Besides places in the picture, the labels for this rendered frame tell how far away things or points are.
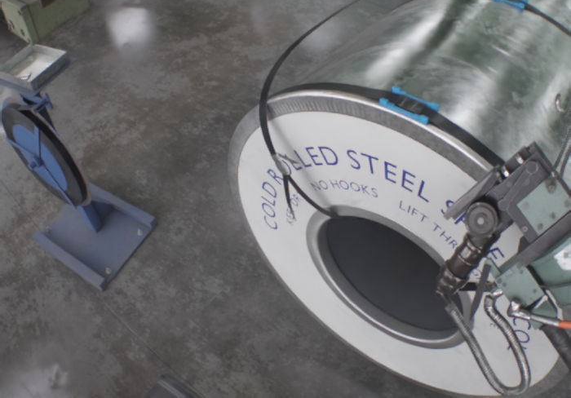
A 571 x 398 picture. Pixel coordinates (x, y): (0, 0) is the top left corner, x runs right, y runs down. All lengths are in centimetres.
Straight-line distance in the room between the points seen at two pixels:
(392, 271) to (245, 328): 79
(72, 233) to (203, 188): 80
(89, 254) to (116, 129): 100
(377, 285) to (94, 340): 136
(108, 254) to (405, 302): 155
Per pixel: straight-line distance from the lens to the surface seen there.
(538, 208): 76
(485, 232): 81
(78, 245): 274
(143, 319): 236
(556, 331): 87
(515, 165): 78
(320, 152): 118
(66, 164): 207
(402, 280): 171
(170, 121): 321
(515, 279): 81
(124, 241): 263
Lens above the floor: 198
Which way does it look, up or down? 48 degrees down
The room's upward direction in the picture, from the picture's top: 6 degrees counter-clockwise
